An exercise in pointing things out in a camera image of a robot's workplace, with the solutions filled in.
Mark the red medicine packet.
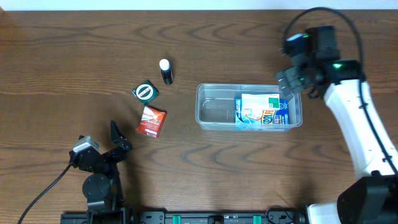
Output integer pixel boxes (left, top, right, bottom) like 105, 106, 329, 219
136, 106, 167, 138

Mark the white green medicine box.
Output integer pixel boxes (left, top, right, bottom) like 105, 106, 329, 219
241, 94, 280, 110

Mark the green Zam-Buk box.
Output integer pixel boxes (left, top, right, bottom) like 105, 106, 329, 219
132, 80, 159, 105

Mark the blue fever patch box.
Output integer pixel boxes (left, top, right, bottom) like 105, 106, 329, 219
235, 98, 290, 131

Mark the dark bottle white cap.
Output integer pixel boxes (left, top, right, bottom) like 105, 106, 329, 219
159, 58, 174, 85

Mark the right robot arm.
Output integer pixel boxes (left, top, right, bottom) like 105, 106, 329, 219
276, 26, 397, 223

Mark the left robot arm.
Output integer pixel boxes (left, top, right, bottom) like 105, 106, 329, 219
69, 121, 132, 223

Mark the clear plastic container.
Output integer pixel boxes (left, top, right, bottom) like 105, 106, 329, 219
195, 83, 303, 132

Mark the right black cable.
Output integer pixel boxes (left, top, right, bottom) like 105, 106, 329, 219
282, 6, 398, 175

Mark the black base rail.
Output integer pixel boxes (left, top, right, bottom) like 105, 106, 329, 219
60, 210, 308, 224

